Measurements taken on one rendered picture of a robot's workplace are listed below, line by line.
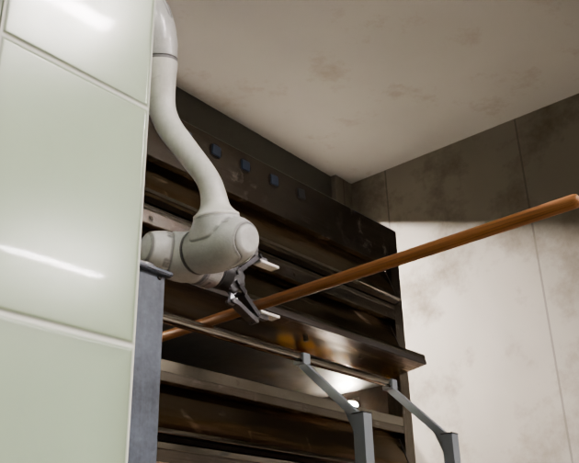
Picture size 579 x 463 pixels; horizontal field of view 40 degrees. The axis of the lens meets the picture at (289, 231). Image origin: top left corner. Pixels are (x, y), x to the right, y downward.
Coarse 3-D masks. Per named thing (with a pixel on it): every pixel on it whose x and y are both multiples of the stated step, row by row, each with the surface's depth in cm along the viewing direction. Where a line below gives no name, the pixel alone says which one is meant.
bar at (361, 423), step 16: (176, 320) 212; (224, 336) 224; (240, 336) 229; (272, 352) 238; (288, 352) 243; (304, 368) 246; (336, 368) 259; (352, 368) 265; (320, 384) 239; (384, 384) 278; (336, 400) 233; (400, 400) 276; (352, 416) 228; (368, 416) 226; (416, 416) 269; (368, 432) 223; (368, 448) 221; (448, 448) 256
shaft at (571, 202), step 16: (544, 208) 161; (560, 208) 159; (576, 208) 158; (496, 224) 167; (512, 224) 165; (448, 240) 175; (464, 240) 172; (400, 256) 182; (416, 256) 180; (352, 272) 191; (368, 272) 188; (304, 288) 200; (320, 288) 198; (256, 304) 211; (272, 304) 208; (208, 320) 222; (224, 320) 219; (176, 336) 232
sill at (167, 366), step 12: (168, 360) 255; (180, 372) 257; (192, 372) 261; (204, 372) 265; (216, 372) 269; (228, 384) 272; (240, 384) 276; (252, 384) 281; (264, 384) 286; (276, 396) 289; (288, 396) 294; (300, 396) 299; (312, 396) 304; (324, 408) 308; (336, 408) 313; (360, 408) 325; (384, 420) 336; (396, 420) 342
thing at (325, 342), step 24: (168, 288) 252; (192, 288) 254; (168, 312) 267; (192, 312) 270; (216, 312) 272; (288, 312) 285; (264, 336) 296; (288, 336) 299; (312, 336) 302; (336, 336) 305; (336, 360) 327; (360, 360) 331; (384, 360) 335; (408, 360) 339
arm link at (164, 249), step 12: (144, 240) 176; (156, 240) 174; (168, 240) 175; (180, 240) 174; (144, 252) 174; (156, 252) 173; (168, 252) 174; (180, 252) 173; (156, 264) 174; (168, 264) 175; (180, 264) 174; (180, 276) 177; (192, 276) 176
